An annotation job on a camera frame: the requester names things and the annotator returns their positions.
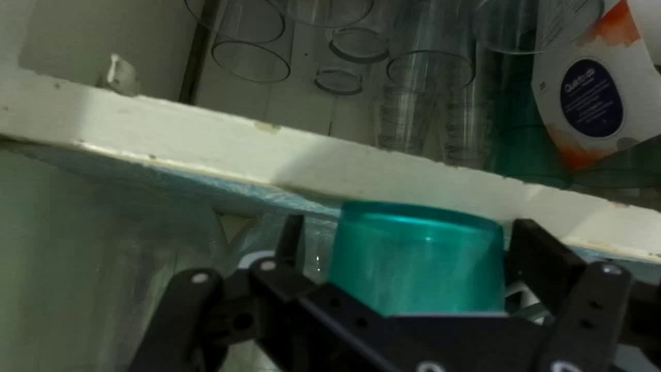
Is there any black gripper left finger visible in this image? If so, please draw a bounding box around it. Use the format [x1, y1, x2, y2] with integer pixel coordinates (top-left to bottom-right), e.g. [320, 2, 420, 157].
[126, 214, 389, 372]

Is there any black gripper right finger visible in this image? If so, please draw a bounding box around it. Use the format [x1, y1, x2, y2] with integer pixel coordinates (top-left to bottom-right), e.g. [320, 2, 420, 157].
[507, 219, 661, 372]

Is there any teal plastic cup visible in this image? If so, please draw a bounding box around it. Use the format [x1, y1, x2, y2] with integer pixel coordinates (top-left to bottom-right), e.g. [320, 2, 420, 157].
[328, 200, 504, 317]

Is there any clear drinking glass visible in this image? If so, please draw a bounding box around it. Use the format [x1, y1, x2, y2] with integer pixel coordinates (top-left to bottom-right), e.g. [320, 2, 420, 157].
[212, 0, 296, 85]

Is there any white wall cupboard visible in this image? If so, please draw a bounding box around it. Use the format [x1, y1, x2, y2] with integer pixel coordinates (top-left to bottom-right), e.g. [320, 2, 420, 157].
[0, 0, 661, 262]

